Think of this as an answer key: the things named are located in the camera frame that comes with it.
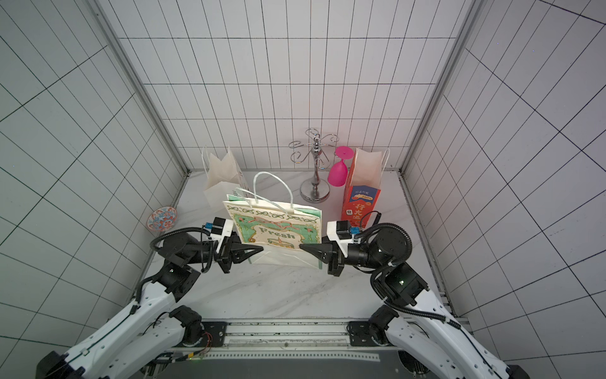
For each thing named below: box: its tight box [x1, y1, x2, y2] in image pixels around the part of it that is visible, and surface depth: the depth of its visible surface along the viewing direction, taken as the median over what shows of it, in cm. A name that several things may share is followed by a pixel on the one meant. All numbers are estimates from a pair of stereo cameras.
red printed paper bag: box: [340, 147, 391, 229], surface depth 89 cm
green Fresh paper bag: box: [222, 171, 322, 251], surface depth 49 cm
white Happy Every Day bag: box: [201, 146, 250, 209], surface depth 85 cm
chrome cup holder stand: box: [288, 127, 340, 204], surface depth 96 cm
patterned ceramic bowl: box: [146, 206, 178, 232], surface depth 101 cm
